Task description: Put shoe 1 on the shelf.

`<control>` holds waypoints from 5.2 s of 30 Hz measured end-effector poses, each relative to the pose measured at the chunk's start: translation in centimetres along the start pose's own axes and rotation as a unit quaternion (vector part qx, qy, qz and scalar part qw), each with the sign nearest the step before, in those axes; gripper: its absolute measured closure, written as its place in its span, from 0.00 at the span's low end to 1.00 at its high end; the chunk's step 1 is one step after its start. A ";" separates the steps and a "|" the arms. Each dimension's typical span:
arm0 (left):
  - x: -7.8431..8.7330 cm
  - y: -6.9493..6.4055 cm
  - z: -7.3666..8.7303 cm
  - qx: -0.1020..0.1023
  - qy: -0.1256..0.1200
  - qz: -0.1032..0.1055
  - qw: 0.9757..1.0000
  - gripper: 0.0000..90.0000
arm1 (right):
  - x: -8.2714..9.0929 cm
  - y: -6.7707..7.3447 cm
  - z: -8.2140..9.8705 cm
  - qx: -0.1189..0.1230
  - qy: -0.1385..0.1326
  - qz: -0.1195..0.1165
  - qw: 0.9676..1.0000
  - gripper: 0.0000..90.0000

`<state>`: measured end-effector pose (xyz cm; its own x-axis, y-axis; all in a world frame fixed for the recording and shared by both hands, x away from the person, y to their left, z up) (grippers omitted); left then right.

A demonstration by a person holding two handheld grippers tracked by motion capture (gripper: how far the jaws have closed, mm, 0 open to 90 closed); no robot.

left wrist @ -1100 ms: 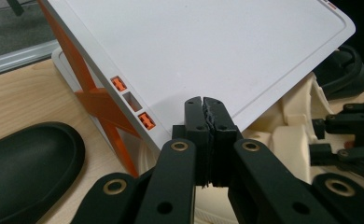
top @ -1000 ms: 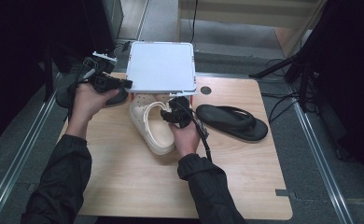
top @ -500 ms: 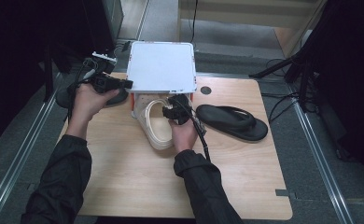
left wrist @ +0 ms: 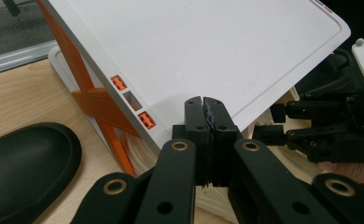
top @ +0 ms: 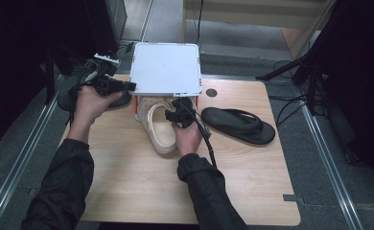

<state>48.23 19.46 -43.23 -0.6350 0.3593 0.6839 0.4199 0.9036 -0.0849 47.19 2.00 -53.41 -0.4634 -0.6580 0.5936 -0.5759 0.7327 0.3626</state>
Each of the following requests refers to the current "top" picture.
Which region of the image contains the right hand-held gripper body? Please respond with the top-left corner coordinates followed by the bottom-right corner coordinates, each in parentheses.
top-left (172, 101), bottom-right (199, 129)

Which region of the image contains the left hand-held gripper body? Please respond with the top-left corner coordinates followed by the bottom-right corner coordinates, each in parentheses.
top-left (84, 53), bottom-right (127, 97)

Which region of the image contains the black flip-flop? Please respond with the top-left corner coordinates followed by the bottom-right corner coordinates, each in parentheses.
top-left (57, 90), bottom-right (133, 112)
top-left (200, 106), bottom-right (276, 147)

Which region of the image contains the white shoe rack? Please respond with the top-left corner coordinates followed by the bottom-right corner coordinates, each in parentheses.
top-left (129, 41), bottom-right (203, 123)

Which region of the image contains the person's right hand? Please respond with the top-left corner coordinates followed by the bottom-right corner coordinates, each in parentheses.
top-left (171, 121), bottom-right (203, 157)

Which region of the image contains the person's left hand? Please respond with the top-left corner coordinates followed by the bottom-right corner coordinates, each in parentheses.
top-left (67, 85), bottom-right (124, 143)

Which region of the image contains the black curtain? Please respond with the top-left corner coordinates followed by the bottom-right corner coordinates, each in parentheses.
top-left (303, 0), bottom-right (374, 190)
top-left (0, 0), bottom-right (119, 152)

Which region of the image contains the black tripod stand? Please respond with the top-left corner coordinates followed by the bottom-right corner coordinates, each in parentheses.
top-left (255, 47), bottom-right (337, 116)

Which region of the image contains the grey tape patch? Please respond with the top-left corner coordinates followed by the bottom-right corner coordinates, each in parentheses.
top-left (283, 194), bottom-right (304, 204)

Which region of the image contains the black hanging cable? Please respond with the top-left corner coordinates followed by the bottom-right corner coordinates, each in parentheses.
top-left (195, 0), bottom-right (205, 46)

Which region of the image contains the black floor cable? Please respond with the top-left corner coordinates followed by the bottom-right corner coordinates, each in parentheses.
top-left (268, 94), bottom-right (309, 127)

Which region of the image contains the metal floor rail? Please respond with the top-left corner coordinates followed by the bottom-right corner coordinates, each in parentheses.
top-left (0, 75), bottom-right (64, 230)
top-left (294, 85), bottom-right (365, 230)

